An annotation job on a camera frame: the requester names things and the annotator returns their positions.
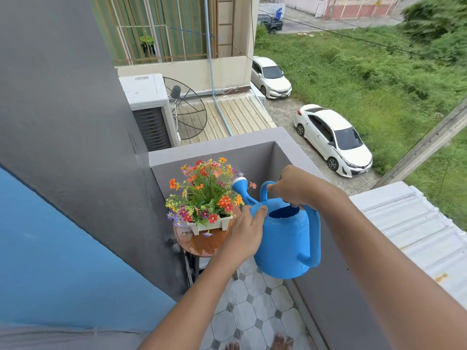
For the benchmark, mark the beige corrugated metal roof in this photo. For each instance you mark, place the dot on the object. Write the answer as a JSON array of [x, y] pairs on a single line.
[[233, 116]]

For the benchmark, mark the colourful flower bunch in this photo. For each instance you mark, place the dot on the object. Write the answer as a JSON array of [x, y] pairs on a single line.
[[206, 195]]

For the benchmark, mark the person's left foot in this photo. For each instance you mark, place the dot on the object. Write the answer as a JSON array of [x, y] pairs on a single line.
[[232, 347]]

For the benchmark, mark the person's right foot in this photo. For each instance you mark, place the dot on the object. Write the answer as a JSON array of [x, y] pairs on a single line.
[[281, 343]]

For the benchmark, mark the person's foot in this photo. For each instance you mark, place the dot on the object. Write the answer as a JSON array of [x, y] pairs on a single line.
[[281, 343], [232, 347]]

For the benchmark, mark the person's right forearm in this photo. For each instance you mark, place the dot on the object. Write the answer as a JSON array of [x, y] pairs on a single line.
[[383, 273]]

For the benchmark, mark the person's right hand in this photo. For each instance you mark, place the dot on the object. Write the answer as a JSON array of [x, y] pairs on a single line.
[[301, 185]]

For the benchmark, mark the white planter box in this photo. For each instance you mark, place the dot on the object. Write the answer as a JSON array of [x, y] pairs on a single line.
[[215, 224]]

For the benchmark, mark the blue drain pipe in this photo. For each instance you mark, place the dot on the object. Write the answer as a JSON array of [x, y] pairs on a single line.
[[213, 80]]

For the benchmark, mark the white corrugated roof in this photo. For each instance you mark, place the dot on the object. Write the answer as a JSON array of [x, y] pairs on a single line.
[[416, 229]]

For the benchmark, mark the round wooden side table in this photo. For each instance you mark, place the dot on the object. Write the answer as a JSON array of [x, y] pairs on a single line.
[[200, 244]]

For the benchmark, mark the blue waste bin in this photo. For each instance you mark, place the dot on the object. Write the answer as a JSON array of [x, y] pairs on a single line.
[[279, 13]]

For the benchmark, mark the person's left thumb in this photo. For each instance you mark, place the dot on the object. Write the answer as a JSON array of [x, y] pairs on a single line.
[[259, 216]]

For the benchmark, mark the brown window grille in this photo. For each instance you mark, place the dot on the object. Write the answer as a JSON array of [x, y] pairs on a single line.
[[157, 29]]

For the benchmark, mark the blue plastic watering can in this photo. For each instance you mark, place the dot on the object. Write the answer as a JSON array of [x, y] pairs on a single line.
[[288, 240]]

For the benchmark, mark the person's left hand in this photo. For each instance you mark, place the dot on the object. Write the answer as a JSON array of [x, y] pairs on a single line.
[[242, 238]]

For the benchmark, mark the person's left forearm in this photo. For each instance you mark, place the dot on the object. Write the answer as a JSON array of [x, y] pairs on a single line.
[[197, 302]]

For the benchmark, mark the grey clothing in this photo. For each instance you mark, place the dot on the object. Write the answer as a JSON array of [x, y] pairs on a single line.
[[65, 338]]

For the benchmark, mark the white air conditioner outdoor unit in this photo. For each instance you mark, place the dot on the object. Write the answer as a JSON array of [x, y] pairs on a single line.
[[147, 105]]

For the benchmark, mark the dark pickup truck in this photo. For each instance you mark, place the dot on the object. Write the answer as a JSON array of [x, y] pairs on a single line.
[[270, 23]]

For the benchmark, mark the person's right fingers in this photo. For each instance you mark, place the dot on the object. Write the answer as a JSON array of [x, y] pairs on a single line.
[[282, 189]]

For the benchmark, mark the concrete utility pole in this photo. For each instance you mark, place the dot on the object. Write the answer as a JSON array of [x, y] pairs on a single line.
[[423, 149]]

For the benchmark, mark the white sedan car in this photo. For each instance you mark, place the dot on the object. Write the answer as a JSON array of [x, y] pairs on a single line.
[[272, 78], [334, 138]]

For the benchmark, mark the green potted plant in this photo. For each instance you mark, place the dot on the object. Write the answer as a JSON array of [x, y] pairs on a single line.
[[147, 45]]

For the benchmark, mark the black mesh satellite dish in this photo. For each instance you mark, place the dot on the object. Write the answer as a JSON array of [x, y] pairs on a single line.
[[189, 112]]

